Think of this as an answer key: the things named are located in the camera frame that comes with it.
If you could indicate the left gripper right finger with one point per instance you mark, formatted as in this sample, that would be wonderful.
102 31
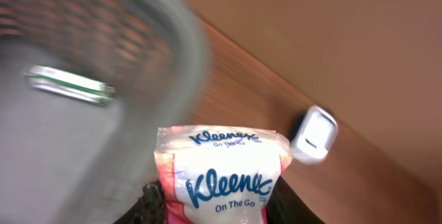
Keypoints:
286 207

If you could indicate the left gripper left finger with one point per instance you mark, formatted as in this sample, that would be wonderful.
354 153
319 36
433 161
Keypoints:
149 208

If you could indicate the grey plastic shopping basket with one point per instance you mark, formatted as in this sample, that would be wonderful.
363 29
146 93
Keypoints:
64 160

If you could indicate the white barcode scanner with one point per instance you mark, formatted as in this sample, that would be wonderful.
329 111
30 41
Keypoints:
315 136

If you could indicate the pink Kleenex tissue pack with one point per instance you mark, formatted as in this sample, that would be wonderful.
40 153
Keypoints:
218 174

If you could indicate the white green flat box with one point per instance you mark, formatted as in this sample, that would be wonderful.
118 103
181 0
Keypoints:
54 80

